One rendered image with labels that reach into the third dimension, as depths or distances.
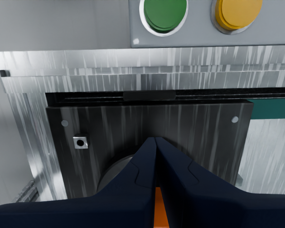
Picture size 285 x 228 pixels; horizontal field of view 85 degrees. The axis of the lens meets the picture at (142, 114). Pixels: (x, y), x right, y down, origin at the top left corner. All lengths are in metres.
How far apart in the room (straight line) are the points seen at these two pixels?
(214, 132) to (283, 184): 0.23
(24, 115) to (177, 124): 0.19
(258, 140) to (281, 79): 0.12
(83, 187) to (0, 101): 0.23
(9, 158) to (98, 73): 0.31
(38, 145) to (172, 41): 0.21
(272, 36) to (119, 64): 0.16
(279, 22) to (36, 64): 0.26
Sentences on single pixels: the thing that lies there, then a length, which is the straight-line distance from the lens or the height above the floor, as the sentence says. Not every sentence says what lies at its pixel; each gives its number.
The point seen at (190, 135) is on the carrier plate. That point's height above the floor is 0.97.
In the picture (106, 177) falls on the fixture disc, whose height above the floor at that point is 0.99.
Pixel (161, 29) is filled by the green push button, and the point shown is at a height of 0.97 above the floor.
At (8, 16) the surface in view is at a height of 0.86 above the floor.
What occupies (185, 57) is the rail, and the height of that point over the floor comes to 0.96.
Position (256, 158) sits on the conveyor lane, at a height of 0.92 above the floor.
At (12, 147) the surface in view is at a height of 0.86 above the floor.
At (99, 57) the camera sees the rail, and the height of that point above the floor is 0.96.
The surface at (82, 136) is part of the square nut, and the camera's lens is 0.19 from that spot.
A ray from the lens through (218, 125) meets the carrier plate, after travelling 0.21.
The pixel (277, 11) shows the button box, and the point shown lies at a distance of 0.23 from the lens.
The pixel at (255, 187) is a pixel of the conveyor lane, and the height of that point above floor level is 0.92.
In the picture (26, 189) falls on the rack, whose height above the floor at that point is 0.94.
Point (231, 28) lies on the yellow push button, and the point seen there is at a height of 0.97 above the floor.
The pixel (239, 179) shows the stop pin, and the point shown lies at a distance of 0.27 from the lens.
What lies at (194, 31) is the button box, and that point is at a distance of 0.19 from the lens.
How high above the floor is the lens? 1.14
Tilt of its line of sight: 70 degrees down
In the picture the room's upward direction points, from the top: 179 degrees clockwise
